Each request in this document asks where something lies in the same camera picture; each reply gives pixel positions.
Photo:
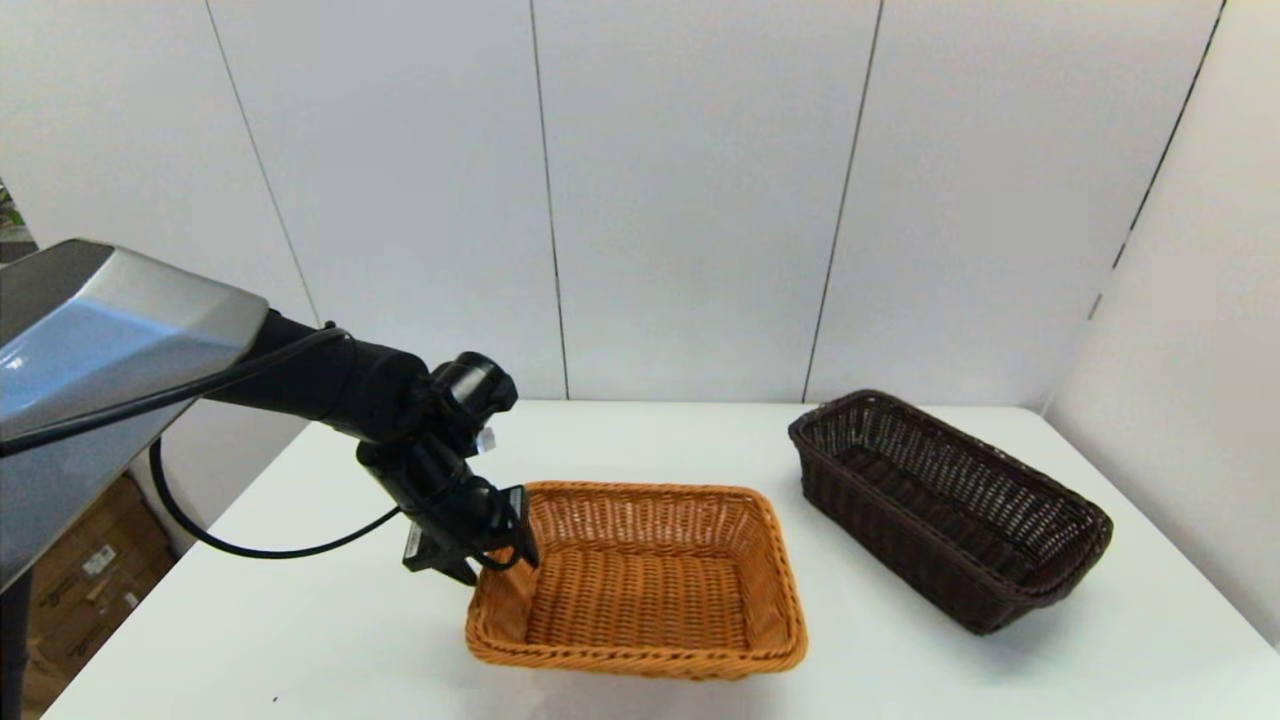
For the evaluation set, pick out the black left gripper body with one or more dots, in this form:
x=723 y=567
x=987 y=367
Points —
x=440 y=510

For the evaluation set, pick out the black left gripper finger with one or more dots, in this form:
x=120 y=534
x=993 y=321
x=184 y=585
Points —
x=527 y=550
x=450 y=568

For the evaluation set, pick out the orange wicker basket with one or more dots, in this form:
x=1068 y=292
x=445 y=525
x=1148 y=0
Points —
x=640 y=600

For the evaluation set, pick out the dark brown wicker basket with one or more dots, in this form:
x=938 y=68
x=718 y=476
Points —
x=900 y=520

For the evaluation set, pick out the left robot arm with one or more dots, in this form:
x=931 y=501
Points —
x=100 y=340

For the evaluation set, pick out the brown cardboard box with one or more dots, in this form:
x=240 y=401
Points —
x=115 y=500
x=120 y=610
x=110 y=560
x=45 y=680

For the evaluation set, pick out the framed plant picture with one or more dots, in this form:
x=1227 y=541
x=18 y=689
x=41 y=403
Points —
x=12 y=225

